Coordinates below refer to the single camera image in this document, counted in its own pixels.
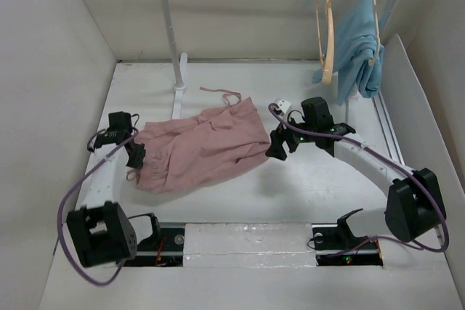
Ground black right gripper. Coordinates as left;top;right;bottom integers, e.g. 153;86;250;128
265;111;317;160

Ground pink trousers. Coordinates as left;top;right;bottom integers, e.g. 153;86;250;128
126;89;270;194

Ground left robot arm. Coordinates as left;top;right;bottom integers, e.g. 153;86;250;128
66;111;163;268

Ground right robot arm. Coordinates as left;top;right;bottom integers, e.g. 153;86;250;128
266;97;450;256

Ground empty wooden hanger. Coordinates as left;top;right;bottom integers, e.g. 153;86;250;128
313;0;335;84

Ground wooden hanger with blue cloth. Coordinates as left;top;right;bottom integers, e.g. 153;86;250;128
360;0;381;70

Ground light blue garment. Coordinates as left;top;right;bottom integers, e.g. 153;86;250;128
333;0;384;105

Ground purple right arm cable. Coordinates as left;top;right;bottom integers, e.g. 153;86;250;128
267;102;450;258

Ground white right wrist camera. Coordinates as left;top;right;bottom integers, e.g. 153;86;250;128
275;99;292;116

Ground aluminium rail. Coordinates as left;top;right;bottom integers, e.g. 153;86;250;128
124;222;383;269

